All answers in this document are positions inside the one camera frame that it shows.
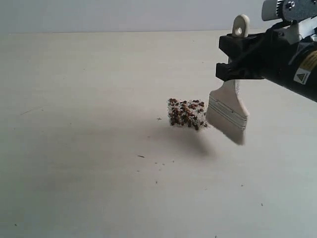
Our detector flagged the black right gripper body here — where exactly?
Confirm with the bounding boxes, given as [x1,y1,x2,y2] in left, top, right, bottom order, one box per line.
[259,23,300,86]

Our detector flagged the white paint brush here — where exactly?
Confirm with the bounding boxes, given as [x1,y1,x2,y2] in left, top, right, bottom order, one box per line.
[206,14,250,145]

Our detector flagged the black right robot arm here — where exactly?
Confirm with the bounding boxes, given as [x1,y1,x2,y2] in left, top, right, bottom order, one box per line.
[215,22,317,101]

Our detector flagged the scattered rice and brown pellets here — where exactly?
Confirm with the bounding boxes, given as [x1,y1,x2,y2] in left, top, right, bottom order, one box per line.
[167,98,210,131]

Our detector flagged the right wrist camera with tape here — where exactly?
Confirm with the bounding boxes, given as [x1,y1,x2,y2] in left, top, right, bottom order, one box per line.
[262,0,317,45]

